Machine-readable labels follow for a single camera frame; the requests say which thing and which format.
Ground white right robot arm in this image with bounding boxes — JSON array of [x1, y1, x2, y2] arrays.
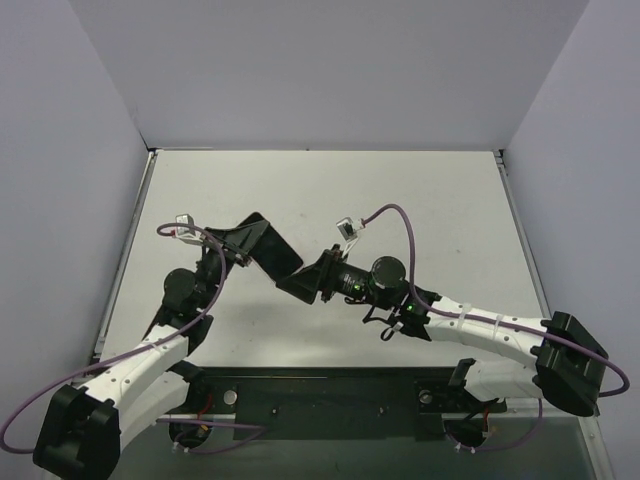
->
[[276, 248, 608, 417]]

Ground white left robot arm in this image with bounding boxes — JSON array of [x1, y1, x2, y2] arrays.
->
[[32, 213, 271, 479]]

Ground aluminium table edge rail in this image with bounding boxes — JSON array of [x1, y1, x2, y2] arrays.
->
[[89, 149, 159, 364], [492, 150, 552, 318]]

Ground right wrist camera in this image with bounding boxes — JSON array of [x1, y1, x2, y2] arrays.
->
[[336, 217, 363, 259]]

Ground aluminium table edge rail left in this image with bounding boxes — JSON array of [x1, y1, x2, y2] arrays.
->
[[89, 149, 159, 364]]

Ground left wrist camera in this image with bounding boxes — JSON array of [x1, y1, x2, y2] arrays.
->
[[172, 214, 204, 246]]

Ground black smartphone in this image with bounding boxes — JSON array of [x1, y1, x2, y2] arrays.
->
[[258, 225, 304, 282]]

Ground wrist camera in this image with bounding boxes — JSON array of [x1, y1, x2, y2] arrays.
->
[[336, 217, 363, 259], [172, 214, 204, 246]]

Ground aluminium table edge rail right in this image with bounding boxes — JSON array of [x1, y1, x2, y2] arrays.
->
[[492, 150, 552, 318]]

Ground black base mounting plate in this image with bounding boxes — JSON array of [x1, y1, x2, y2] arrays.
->
[[173, 367, 506, 441]]

